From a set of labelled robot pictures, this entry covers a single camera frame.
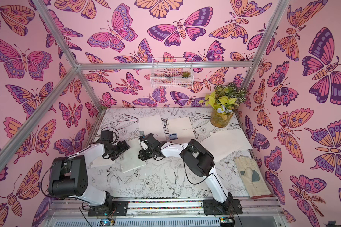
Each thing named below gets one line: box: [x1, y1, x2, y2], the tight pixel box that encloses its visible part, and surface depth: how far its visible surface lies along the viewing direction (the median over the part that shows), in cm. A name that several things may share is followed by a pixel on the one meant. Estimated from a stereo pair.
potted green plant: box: [198, 82, 247, 128], surface depth 99 cm
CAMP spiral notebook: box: [167, 116, 196, 144], surface depth 108 cm
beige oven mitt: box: [233, 156, 274, 200], surface depth 85 cm
